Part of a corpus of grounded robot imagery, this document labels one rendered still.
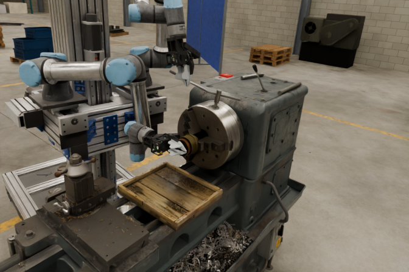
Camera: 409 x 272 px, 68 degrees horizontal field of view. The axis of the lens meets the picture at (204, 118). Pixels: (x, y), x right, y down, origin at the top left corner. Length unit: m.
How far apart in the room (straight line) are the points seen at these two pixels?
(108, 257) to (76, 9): 1.32
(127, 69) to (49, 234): 0.68
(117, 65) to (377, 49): 10.31
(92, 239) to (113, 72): 0.67
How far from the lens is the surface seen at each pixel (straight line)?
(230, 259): 1.57
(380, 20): 11.20
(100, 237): 1.09
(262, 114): 1.42
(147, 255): 1.08
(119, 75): 1.36
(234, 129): 1.38
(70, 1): 1.90
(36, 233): 1.26
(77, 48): 1.91
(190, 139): 1.34
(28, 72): 1.57
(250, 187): 1.60
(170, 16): 1.30
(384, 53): 11.21
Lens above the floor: 1.69
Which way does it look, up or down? 21 degrees down
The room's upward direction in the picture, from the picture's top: 4 degrees clockwise
